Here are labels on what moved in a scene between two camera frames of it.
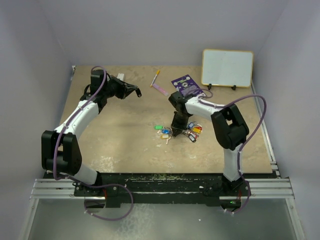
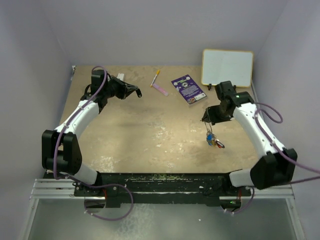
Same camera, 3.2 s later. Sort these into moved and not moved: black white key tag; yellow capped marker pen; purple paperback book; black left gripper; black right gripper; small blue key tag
Moved: small blue key tag; black right gripper
Not moved: black left gripper; black white key tag; yellow capped marker pen; purple paperback book
